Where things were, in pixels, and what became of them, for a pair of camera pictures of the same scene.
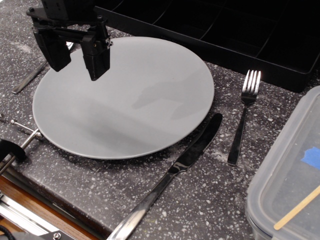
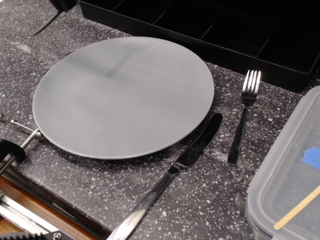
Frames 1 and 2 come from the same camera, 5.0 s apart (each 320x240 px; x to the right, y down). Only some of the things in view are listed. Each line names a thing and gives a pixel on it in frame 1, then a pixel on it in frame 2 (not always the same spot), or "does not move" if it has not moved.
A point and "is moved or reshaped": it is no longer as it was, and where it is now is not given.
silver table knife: [182, 163] does not move
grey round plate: [157, 91] does not move
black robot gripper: [77, 19] to [64, 5]
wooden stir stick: [278, 225] does not move
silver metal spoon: [44, 66] is moved or reshaped
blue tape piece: [312, 157] does not move
